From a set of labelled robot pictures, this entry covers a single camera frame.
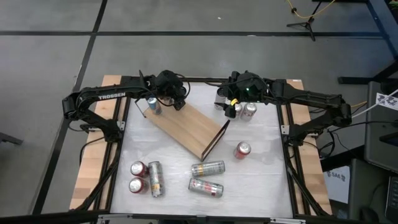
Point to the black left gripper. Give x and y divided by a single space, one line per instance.
168 84

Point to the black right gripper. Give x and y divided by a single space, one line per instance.
231 112

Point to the red Fanta soda can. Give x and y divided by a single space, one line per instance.
136 185
139 168
242 150

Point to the white orange Celsius can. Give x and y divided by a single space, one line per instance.
156 179
207 169

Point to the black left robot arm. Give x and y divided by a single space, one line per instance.
109 96

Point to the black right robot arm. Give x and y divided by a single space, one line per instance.
311 96

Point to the silver Diet Coke can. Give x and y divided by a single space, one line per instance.
239 109
248 111

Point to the white glossy table mat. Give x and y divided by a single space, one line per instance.
248 186

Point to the black tripod stand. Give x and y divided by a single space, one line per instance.
308 26

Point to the white SA6 paper sign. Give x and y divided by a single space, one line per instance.
337 183

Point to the black desk foot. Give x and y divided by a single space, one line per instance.
357 80

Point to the grey cabinet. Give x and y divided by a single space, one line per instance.
381 140

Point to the white marker paper sheet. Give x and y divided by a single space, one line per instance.
387 101

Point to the black stand foot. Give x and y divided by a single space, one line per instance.
11 139

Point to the black rig crossbar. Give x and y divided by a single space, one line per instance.
46 217

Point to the black aluminium table frame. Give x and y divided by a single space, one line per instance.
202 80

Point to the blue metal desk frame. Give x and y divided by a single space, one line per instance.
379 18

